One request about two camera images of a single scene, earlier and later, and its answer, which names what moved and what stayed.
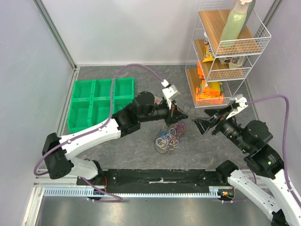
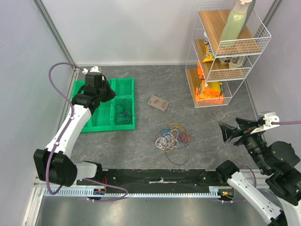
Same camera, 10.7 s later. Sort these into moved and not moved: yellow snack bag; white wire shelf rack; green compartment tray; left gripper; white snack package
Moved: left gripper
Not moved: white snack package; white wire shelf rack; yellow snack bag; green compartment tray
